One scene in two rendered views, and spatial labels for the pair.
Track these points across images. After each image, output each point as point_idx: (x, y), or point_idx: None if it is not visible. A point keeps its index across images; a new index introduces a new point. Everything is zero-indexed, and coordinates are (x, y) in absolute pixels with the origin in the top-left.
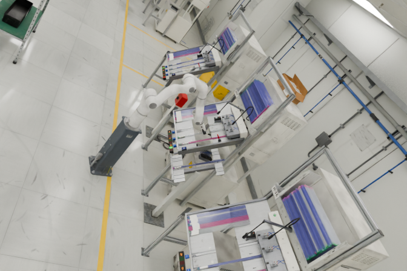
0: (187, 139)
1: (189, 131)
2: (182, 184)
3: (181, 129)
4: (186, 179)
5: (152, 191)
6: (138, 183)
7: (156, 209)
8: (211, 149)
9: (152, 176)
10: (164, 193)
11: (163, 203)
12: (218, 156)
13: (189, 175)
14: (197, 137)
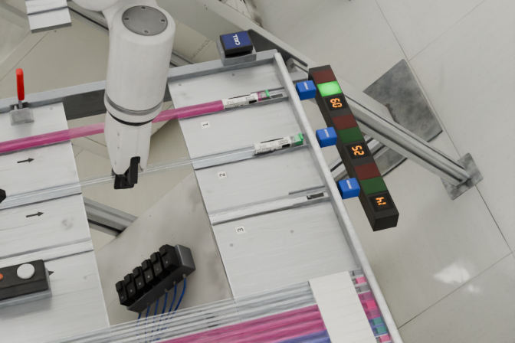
0: (235, 133)
1: (230, 193)
2: (234, 11)
3: (294, 204)
4: (214, 1)
5: (434, 224)
6: (511, 191)
7: (369, 101)
8: (67, 21)
9: (474, 311)
10: (385, 269)
11: (336, 78)
12: None
13: None
14: None
